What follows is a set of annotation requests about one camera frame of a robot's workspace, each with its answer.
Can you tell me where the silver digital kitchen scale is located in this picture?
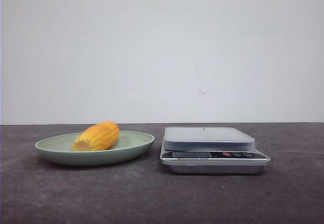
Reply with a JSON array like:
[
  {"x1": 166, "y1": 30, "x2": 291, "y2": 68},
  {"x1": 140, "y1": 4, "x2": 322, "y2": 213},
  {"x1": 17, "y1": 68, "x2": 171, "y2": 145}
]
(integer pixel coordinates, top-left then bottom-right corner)
[{"x1": 160, "y1": 127, "x2": 271, "y2": 174}]

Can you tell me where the yellow corn cob piece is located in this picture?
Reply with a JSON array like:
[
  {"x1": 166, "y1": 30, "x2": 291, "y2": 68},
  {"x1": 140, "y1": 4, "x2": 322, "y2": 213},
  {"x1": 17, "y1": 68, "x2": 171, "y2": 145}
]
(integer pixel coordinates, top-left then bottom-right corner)
[{"x1": 71, "y1": 121, "x2": 119, "y2": 151}]

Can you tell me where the green oval plate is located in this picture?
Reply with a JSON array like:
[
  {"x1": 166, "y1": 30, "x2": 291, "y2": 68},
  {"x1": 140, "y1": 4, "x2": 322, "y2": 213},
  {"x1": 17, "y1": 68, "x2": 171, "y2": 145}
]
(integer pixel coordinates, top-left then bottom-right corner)
[{"x1": 35, "y1": 130, "x2": 155, "y2": 166}]

